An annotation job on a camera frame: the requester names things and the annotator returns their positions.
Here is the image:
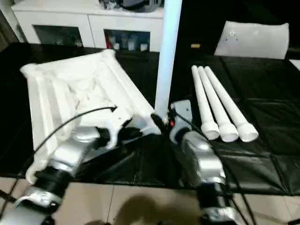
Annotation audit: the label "white plastic table leg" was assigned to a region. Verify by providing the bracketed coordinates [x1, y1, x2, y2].
[191, 66, 220, 141]
[197, 66, 240, 143]
[153, 0, 184, 126]
[203, 66, 260, 143]

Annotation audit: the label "white plastic table top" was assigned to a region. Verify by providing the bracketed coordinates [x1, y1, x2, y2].
[20, 49, 163, 184]

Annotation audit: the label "black work mat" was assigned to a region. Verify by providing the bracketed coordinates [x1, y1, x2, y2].
[0, 42, 300, 196]

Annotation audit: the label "white flat panel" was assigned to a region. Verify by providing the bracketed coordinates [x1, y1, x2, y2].
[214, 21, 290, 60]

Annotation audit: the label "white cabinet with glass doors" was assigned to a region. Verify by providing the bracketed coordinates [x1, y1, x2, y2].
[12, 0, 165, 52]

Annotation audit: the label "white flat sheet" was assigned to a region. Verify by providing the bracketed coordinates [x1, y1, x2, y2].
[289, 58, 300, 72]

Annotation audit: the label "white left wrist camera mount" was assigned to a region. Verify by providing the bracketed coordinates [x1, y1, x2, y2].
[93, 106, 135, 151]

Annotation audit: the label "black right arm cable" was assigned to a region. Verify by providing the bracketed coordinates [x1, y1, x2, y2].
[175, 112, 257, 225]

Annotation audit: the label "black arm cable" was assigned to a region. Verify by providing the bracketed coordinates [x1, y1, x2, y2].
[30, 106, 119, 165]
[175, 112, 257, 225]

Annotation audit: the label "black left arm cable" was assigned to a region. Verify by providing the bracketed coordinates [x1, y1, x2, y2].
[30, 106, 119, 165]

